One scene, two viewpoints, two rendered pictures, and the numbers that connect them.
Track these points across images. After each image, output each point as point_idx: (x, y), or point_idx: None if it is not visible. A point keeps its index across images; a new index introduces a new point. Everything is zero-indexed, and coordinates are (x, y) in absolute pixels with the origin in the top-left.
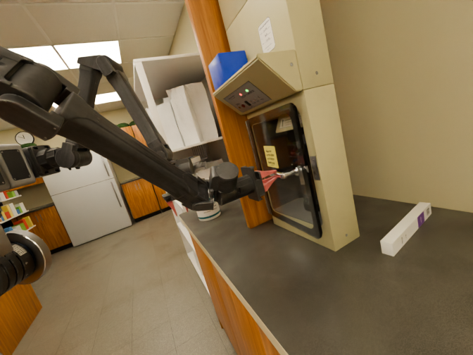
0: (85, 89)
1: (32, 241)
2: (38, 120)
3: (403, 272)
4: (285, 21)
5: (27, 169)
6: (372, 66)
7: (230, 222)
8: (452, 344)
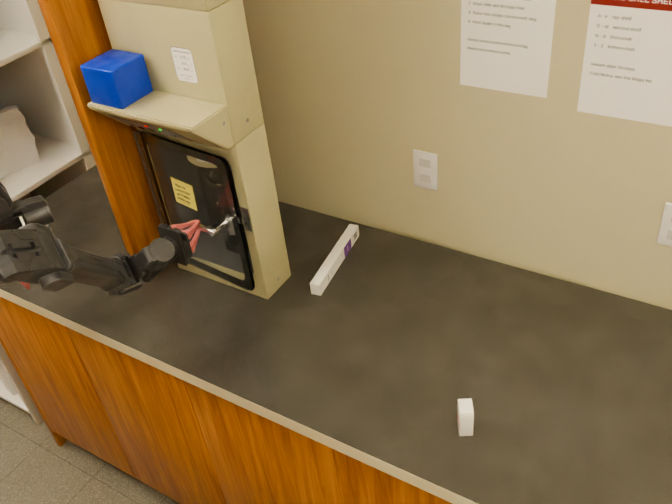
0: None
1: None
2: (66, 282)
3: (326, 311)
4: (214, 72)
5: None
6: (304, 49)
7: None
8: (347, 356)
